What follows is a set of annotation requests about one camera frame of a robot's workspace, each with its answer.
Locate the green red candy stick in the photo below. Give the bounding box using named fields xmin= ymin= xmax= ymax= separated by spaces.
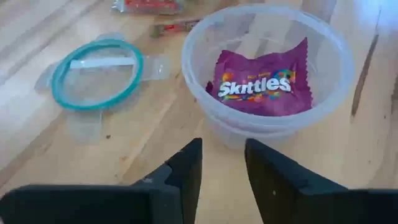
xmin=150 ymin=19 xmax=201 ymax=39

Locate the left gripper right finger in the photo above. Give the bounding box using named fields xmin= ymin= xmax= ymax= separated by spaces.
xmin=244 ymin=138 xmax=398 ymax=224

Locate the medium clear plastic container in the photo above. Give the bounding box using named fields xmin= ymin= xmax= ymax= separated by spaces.
xmin=181 ymin=3 xmax=356 ymax=151

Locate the clear red candy packet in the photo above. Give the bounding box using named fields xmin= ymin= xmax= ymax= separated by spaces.
xmin=111 ymin=0 xmax=185 ymax=16

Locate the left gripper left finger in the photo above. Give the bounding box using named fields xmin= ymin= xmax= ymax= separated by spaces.
xmin=0 ymin=138 xmax=203 ymax=224

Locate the medium teal-rimmed clear lid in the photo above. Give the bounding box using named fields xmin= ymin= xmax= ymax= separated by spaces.
xmin=34 ymin=32 xmax=171 ymax=144

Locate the purple Skittles candy pack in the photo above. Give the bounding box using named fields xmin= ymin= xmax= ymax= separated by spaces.
xmin=205 ymin=37 xmax=314 ymax=118

